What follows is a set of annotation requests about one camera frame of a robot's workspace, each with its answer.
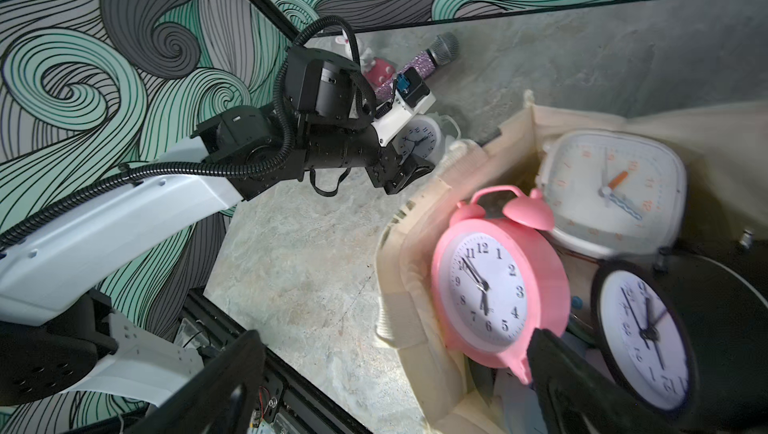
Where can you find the light blue square clock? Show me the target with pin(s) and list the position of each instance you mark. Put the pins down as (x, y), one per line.
(612, 193)

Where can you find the cream floral canvas bag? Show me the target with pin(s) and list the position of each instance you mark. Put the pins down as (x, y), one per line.
(724, 151)

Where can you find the pink twin-bell alarm clock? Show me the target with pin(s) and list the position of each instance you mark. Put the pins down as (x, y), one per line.
(495, 278)

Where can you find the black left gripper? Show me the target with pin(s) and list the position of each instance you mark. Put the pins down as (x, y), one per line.
(332, 108)

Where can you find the white bunny figurine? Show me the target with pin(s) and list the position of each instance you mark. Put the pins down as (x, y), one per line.
(376, 70)

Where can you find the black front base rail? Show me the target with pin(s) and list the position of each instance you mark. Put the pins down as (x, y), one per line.
(290, 402)

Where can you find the small black twin-bell clock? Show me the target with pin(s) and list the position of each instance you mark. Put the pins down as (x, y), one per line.
(686, 335)

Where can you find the small white round clock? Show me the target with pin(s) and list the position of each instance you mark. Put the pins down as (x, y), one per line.
(427, 136)

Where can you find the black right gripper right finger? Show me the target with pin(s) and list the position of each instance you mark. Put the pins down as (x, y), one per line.
(574, 397)

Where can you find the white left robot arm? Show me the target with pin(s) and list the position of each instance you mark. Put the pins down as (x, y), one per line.
(60, 334)

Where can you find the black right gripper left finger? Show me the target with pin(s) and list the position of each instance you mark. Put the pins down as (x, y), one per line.
(219, 399)

